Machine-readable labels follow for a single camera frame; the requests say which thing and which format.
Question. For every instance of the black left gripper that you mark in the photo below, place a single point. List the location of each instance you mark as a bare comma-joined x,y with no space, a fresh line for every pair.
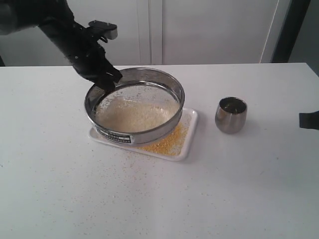
82,50

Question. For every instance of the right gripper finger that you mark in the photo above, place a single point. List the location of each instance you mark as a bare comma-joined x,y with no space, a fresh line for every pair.
309,120

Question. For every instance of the yellow grain mixture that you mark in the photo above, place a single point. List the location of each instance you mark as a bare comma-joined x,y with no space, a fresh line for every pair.
131,116

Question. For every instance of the round steel mesh sieve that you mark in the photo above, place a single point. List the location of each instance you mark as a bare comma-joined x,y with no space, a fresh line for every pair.
138,84

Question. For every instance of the stainless steel cup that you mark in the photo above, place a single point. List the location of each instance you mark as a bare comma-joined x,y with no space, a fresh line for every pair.
230,116

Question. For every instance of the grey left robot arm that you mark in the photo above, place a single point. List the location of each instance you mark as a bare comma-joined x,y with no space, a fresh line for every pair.
17,15

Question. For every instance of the white rectangular plastic tray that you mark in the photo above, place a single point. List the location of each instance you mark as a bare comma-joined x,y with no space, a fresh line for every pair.
184,147

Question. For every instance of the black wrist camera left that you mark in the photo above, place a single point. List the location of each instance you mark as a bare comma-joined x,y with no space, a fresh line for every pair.
103,31

